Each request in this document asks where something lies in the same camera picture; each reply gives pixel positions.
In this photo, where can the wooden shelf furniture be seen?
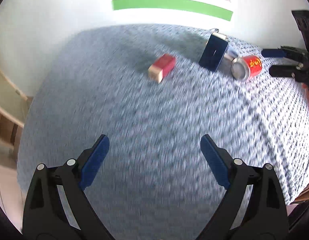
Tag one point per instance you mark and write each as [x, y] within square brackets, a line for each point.
[14, 107]

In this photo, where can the dark navy box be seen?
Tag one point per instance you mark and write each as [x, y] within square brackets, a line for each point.
[213, 53]

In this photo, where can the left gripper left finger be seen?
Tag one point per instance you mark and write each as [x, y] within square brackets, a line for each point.
[56, 206]

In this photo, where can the red drink can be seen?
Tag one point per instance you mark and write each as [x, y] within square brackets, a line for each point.
[246, 67]

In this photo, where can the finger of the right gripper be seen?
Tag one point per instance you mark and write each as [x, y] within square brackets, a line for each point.
[291, 53]
[298, 73]

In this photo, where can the small red box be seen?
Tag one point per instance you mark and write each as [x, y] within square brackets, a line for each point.
[161, 67]

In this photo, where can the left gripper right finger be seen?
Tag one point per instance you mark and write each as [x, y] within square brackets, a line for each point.
[265, 216]

